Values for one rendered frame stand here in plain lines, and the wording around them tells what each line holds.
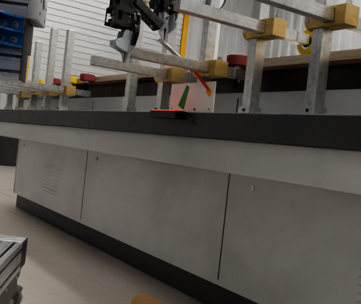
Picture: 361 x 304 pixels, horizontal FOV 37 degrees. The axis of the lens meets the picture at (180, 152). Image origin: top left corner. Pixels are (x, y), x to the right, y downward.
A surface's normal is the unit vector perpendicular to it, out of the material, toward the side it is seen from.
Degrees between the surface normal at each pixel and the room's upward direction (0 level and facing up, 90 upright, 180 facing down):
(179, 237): 90
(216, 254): 90
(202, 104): 90
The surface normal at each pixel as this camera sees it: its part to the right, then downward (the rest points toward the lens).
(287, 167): -0.83, -0.08
